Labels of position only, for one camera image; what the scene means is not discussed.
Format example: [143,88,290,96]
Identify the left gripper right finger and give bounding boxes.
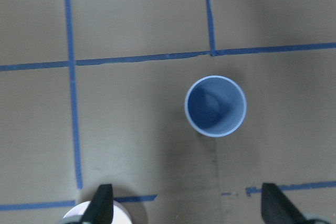
[261,183,310,224]

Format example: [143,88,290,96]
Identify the blue cup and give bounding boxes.
[184,76,247,138]

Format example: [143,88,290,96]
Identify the pink bowl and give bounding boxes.
[63,200,132,224]

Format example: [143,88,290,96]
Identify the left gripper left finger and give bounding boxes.
[81,184,113,224]

